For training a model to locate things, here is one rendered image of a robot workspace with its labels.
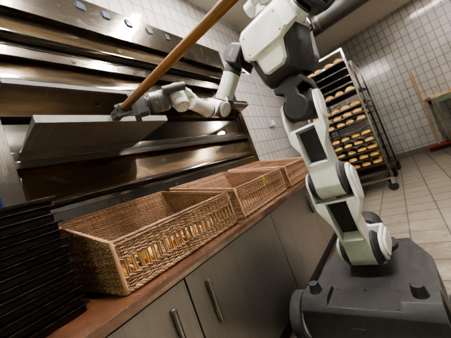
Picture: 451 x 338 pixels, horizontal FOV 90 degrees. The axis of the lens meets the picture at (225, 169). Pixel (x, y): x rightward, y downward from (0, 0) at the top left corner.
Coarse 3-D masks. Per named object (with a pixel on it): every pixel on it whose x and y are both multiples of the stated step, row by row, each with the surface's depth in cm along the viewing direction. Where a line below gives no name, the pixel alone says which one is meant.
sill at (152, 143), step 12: (240, 132) 225; (108, 144) 121; (120, 144) 126; (132, 144) 132; (144, 144) 138; (156, 144) 145; (12, 156) 90; (24, 156) 93; (36, 156) 96; (48, 156) 99; (60, 156) 103
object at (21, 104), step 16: (0, 80) 83; (16, 80) 87; (0, 96) 87; (16, 96) 90; (32, 96) 94; (48, 96) 98; (64, 96) 102; (80, 96) 107; (96, 96) 112; (112, 96) 118; (144, 96) 131; (0, 112) 93; (16, 112) 97; (32, 112) 101; (48, 112) 106; (64, 112) 111; (80, 112) 116; (96, 112) 122; (160, 112) 154; (176, 112) 165; (192, 112) 178; (240, 112) 230
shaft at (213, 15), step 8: (224, 0) 54; (232, 0) 54; (216, 8) 56; (224, 8) 56; (208, 16) 58; (216, 16) 57; (200, 24) 60; (208, 24) 59; (192, 32) 62; (200, 32) 61; (184, 40) 64; (192, 40) 63; (176, 48) 67; (184, 48) 65; (168, 56) 69; (176, 56) 68; (160, 64) 72; (168, 64) 70; (152, 72) 75; (160, 72) 73; (144, 80) 78; (152, 80) 76; (144, 88) 79; (136, 96) 83; (128, 104) 87
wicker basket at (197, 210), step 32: (160, 192) 132; (192, 192) 117; (224, 192) 103; (64, 224) 94; (96, 224) 102; (128, 224) 111; (160, 224) 75; (192, 224) 85; (224, 224) 98; (96, 256) 69; (128, 256) 64; (160, 256) 72; (96, 288) 75; (128, 288) 62
